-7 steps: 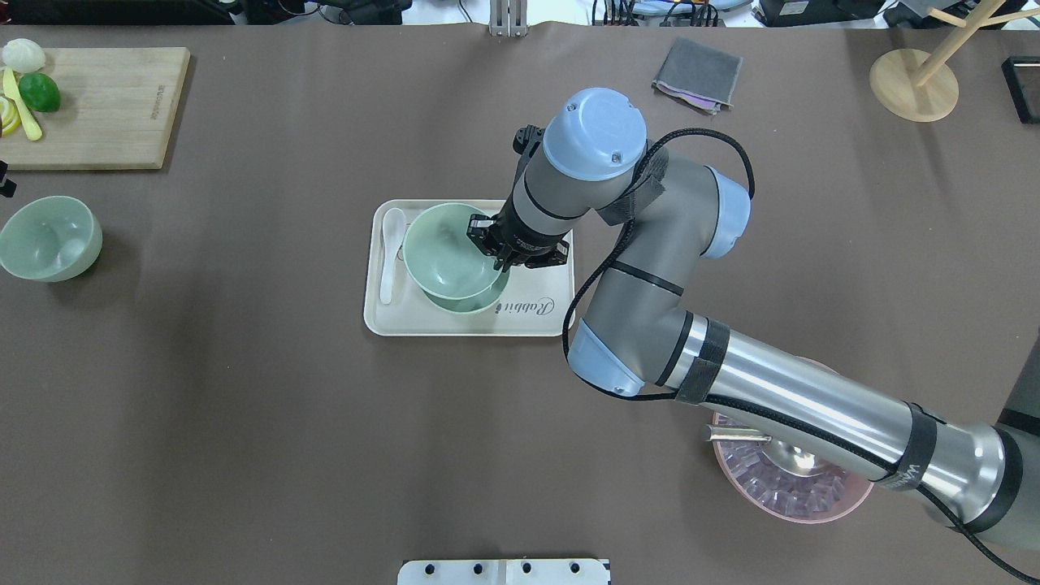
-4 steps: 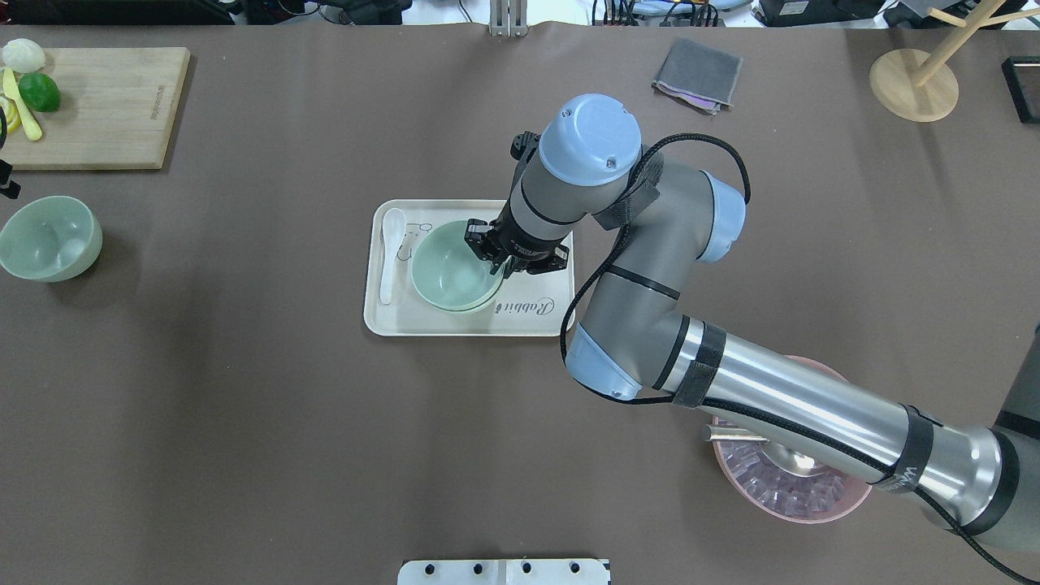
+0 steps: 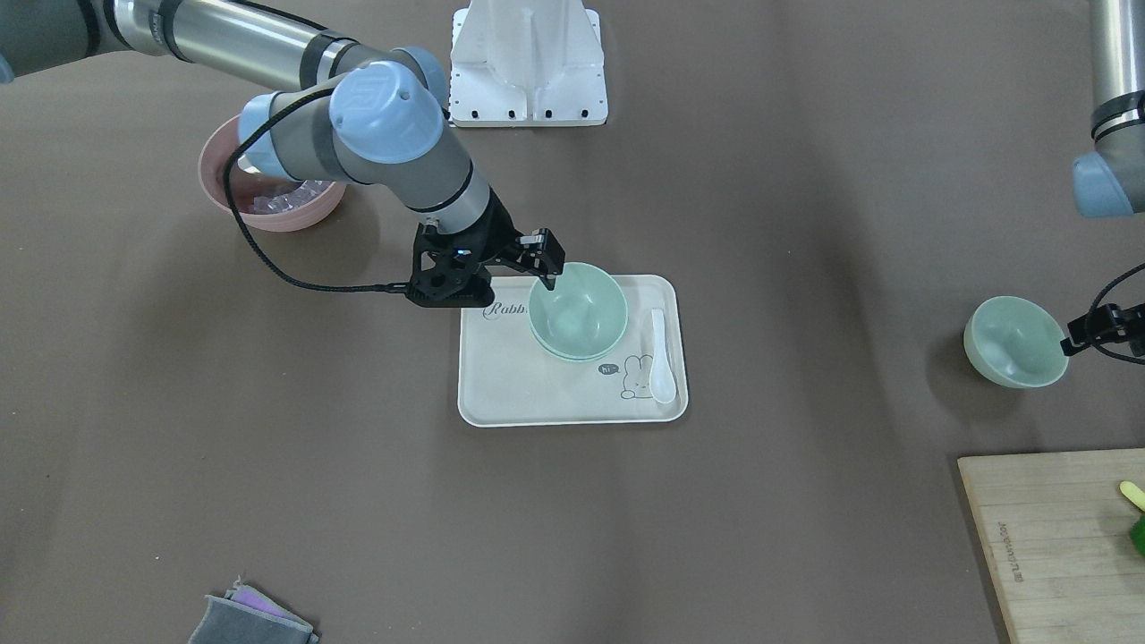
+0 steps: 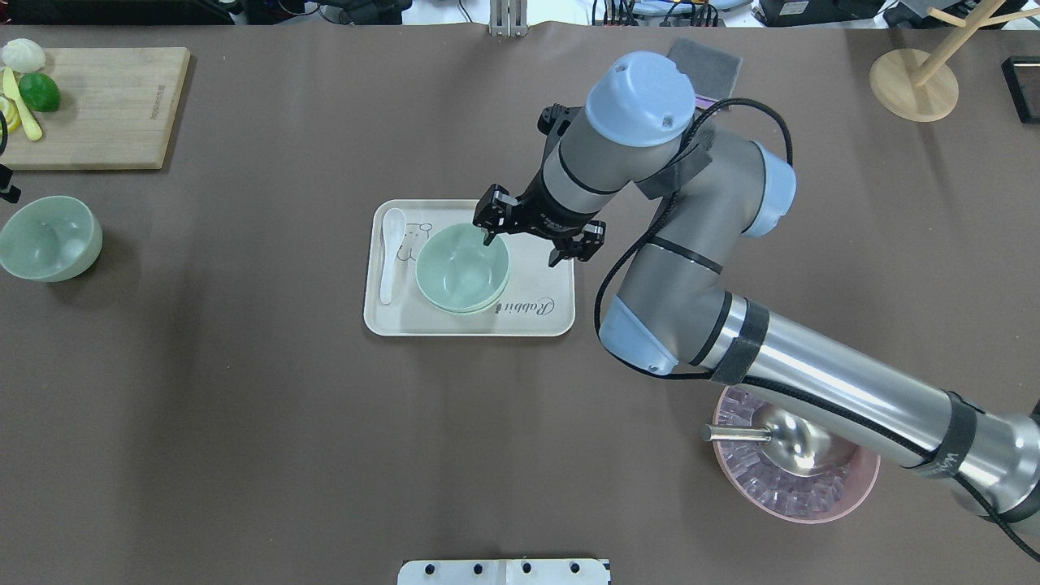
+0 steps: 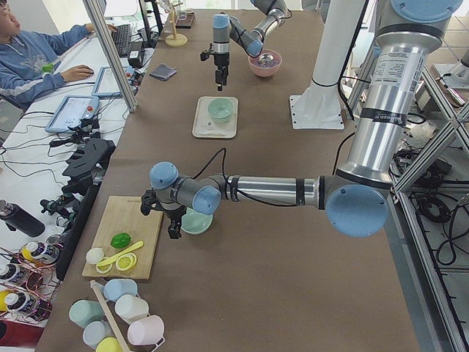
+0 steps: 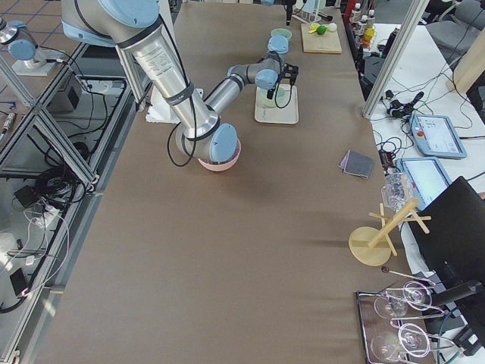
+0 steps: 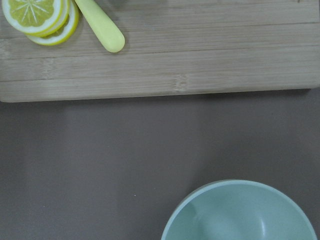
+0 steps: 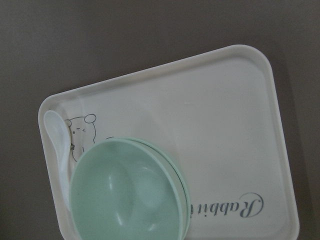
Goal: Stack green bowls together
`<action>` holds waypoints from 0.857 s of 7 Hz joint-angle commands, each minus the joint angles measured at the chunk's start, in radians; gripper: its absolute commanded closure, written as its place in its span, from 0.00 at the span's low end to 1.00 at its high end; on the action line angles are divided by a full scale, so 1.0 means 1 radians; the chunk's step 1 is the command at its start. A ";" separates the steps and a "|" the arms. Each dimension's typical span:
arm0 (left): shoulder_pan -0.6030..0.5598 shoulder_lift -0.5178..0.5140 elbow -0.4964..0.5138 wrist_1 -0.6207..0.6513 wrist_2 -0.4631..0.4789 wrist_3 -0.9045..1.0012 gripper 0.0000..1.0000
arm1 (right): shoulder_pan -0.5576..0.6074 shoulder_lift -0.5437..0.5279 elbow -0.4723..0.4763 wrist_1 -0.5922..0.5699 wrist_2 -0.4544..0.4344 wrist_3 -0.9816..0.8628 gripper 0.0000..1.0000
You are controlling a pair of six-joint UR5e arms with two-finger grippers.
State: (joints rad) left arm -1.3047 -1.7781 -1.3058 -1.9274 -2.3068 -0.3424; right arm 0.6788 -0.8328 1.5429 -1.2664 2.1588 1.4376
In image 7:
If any wooden cutting board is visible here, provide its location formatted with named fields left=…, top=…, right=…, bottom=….
left=0, top=0, right=320, bottom=103

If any yellow plastic knife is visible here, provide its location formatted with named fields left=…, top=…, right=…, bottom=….
left=75, top=0, right=126, bottom=53

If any green bowl at left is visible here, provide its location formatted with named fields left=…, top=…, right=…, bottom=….
left=161, top=179, right=318, bottom=240

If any lemon slice lower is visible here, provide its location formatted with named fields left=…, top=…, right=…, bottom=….
left=25, top=0, right=79, bottom=46

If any lemon slice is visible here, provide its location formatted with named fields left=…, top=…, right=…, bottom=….
left=1, top=0, right=70, bottom=35
left=25, top=0, right=79, bottom=46

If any lemon slice upper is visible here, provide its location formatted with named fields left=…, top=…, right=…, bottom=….
left=1, top=0, right=70, bottom=35

